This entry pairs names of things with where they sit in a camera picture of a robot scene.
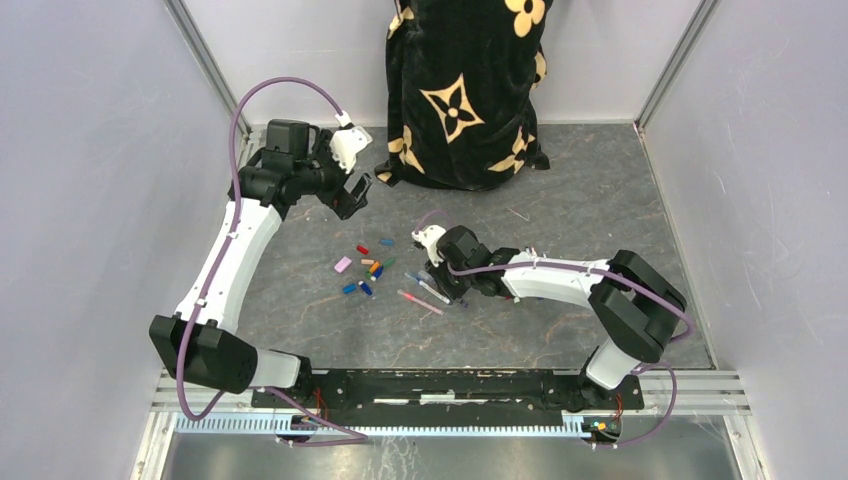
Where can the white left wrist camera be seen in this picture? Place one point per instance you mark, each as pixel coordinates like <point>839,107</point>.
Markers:
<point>347,142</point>

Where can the aluminium frame rail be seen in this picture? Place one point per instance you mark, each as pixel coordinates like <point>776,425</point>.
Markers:
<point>692,394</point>

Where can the black floral plush blanket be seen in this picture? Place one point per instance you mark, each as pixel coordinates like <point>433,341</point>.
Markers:
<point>460,75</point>

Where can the pink highlighter cap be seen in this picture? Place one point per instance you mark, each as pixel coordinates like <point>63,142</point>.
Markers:
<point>342,264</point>

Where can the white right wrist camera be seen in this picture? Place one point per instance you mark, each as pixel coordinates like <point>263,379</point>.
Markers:
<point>427,239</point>

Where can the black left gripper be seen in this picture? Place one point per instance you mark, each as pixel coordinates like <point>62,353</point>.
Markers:
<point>340,200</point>

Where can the blue white marker cap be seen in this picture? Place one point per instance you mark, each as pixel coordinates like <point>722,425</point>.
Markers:
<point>378,273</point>

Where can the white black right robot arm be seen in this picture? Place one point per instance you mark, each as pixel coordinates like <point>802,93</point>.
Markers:
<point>641,312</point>

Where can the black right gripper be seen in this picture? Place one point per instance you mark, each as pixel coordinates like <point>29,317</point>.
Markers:
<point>452,292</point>

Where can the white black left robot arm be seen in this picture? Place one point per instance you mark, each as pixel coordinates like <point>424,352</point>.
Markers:
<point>198,342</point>

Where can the blue long nib marker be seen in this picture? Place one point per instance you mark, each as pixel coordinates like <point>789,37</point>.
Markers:
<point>431,289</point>

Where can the small blue marker cap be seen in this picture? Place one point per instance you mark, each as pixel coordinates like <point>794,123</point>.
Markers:
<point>365,288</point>

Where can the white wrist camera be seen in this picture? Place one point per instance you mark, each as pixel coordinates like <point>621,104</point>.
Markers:
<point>347,142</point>
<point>427,239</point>

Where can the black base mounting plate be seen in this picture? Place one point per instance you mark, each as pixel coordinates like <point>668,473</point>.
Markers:
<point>459,398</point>

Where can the pink pen clear cap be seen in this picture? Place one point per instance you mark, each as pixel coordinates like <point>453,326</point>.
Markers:
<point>410,297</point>

